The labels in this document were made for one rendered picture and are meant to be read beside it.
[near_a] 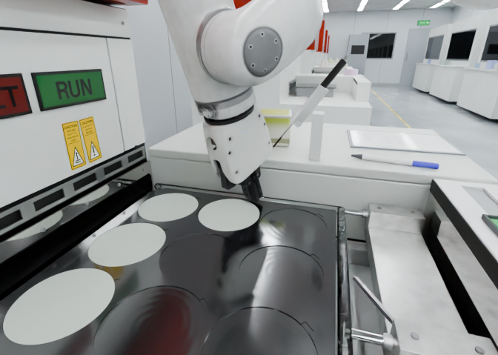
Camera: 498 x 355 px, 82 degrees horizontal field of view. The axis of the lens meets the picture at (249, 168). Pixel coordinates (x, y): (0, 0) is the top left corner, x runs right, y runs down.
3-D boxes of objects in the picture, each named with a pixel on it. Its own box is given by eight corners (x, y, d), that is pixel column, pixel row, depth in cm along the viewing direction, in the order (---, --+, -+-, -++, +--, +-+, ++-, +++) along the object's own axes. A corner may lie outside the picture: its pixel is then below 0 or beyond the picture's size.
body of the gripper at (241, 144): (220, 125, 36) (241, 190, 43) (268, 90, 42) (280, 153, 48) (184, 117, 41) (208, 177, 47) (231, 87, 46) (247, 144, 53)
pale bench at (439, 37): (423, 94, 911) (438, 24, 838) (410, 88, 1072) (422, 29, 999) (462, 95, 883) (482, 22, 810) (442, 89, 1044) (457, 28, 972)
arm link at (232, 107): (221, 108, 35) (227, 130, 37) (264, 78, 40) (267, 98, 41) (178, 101, 40) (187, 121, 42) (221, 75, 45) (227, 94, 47)
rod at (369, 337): (343, 343, 28) (345, 332, 27) (343, 330, 29) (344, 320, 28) (396, 356, 26) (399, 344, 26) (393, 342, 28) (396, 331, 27)
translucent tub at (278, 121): (253, 146, 61) (254, 114, 58) (257, 137, 68) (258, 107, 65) (290, 147, 60) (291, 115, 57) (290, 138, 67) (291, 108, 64)
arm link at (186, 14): (267, 83, 38) (230, 73, 45) (244, -37, 30) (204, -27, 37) (215, 110, 35) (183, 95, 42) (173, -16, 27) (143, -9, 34)
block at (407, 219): (367, 227, 48) (370, 210, 47) (366, 216, 51) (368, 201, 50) (422, 234, 46) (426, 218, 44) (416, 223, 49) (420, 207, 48)
